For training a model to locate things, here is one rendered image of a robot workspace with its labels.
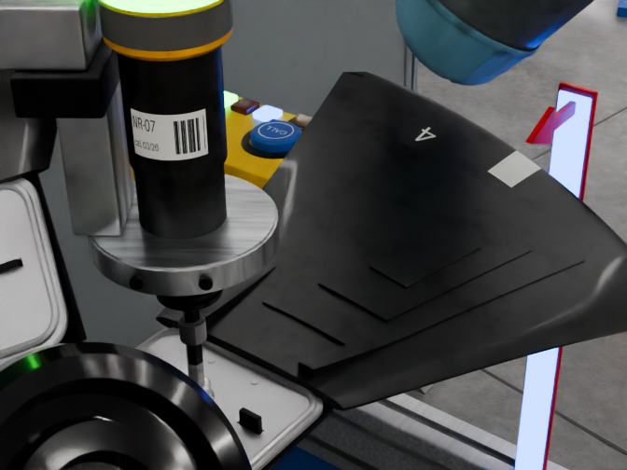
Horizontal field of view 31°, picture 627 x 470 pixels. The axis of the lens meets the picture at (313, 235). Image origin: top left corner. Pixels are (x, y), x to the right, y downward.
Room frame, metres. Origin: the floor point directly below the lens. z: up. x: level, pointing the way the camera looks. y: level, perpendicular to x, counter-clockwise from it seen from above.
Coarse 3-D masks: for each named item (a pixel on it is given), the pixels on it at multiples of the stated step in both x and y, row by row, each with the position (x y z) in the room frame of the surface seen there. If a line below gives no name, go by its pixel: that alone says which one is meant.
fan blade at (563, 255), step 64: (320, 128) 0.55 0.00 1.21; (384, 128) 0.56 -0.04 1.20; (448, 128) 0.56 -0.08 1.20; (320, 192) 0.50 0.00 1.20; (384, 192) 0.50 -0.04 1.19; (448, 192) 0.51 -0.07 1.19; (512, 192) 0.52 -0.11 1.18; (320, 256) 0.45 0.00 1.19; (384, 256) 0.45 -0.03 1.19; (448, 256) 0.45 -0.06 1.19; (512, 256) 0.46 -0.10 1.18; (576, 256) 0.48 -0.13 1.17; (256, 320) 0.40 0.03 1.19; (320, 320) 0.40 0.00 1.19; (384, 320) 0.40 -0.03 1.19; (448, 320) 0.41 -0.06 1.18; (512, 320) 0.42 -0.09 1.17; (576, 320) 0.43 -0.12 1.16; (320, 384) 0.36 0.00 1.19; (384, 384) 0.36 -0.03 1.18
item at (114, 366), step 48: (0, 384) 0.27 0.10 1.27; (48, 384) 0.27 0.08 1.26; (96, 384) 0.28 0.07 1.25; (144, 384) 0.29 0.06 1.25; (192, 384) 0.30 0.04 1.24; (0, 432) 0.26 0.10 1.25; (48, 432) 0.27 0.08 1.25; (96, 432) 0.27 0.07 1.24; (144, 432) 0.28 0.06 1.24; (192, 432) 0.29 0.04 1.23
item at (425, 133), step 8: (424, 120) 0.57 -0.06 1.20; (416, 128) 0.56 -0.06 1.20; (424, 128) 0.56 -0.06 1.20; (432, 128) 0.56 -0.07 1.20; (440, 128) 0.56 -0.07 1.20; (408, 136) 0.55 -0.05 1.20; (416, 136) 0.55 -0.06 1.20; (424, 136) 0.55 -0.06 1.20; (432, 136) 0.55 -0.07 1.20; (440, 136) 0.55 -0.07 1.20; (448, 136) 0.56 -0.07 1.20; (408, 144) 0.54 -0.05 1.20; (416, 144) 0.55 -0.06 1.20; (424, 144) 0.55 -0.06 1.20; (432, 144) 0.55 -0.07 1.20; (440, 144) 0.55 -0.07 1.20; (424, 152) 0.54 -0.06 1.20
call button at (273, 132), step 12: (276, 120) 0.81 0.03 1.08; (252, 132) 0.79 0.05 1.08; (264, 132) 0.79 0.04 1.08; (276, 132) 0.79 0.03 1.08; (288, 132) 0.79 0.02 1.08; (300, 132) 0.79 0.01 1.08; (252, 144) 0.79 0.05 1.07; (264, 144) 0.78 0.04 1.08; (276, 144) 0.77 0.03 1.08; (288, 144) 0.78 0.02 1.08
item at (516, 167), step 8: (504, 160) 0.54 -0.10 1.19; (512, 160) 0.55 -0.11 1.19; (520, 160) 0.55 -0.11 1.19; (528, 160) 0.55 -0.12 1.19; (496, 168) 0.54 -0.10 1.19; (504, 168) 0.54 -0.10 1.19; (512, 168) 0.54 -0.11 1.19; (520, 168) 0.54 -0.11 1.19; (528, 168) 0.54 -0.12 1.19; (536, 168) 0.55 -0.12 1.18; (496, 176) 0.53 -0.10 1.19; (504, 176) 0.53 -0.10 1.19; (512, 176) 0.53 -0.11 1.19; (520, 176) 0.53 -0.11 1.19; (512, 184) 0.53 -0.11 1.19
